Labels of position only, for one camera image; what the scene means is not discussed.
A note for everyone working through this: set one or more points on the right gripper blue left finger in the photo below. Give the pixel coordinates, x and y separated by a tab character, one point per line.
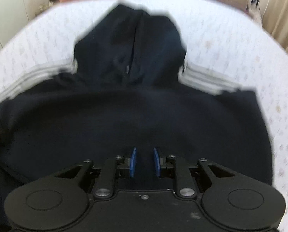
131	161

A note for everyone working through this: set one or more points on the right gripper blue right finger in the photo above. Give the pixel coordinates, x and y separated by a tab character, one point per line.
159	161

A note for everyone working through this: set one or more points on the black hoodie with white stripes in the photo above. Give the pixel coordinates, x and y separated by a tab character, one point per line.
125	94

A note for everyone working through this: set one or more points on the floral quilted bed cover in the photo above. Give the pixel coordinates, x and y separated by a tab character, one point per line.
218	38

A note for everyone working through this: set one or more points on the white paper shopping bag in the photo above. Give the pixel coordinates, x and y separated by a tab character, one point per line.
253	10

